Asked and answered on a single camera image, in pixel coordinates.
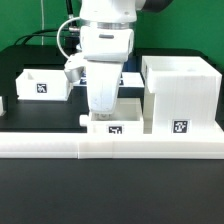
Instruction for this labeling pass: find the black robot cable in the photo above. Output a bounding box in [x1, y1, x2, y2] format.
[13, 0, 83, 46]

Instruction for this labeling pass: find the white drawer cabinet box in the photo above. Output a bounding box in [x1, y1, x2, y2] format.
[141, 56, 222, 135]

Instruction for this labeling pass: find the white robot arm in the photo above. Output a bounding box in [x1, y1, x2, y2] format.
[64, 0, 173, 118]

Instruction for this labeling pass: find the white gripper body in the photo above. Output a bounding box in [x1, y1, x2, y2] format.
[86, 61, 123, 114]

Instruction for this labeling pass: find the black connector block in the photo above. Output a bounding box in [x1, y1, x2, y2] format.
[65, 36, 80, 50]

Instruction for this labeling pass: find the white rear drawer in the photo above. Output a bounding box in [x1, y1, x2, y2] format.
[15, 69, 72, 101]

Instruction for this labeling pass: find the white front drawer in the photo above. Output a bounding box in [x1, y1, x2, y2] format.
[79, 98, 144, 135]

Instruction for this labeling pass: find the white L-shaped fence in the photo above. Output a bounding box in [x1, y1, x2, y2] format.
[0, 129, 224, 159]

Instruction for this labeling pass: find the white cord on wall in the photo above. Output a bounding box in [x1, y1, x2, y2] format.
[40, 0, 45, 46]

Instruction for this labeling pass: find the white drawer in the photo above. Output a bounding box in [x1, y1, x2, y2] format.
[15, 69, 72, 101]
[79, 98, 144, 135]

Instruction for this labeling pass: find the white marker tag plate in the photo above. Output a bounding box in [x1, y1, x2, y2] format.
[72, 70, 145, 89]

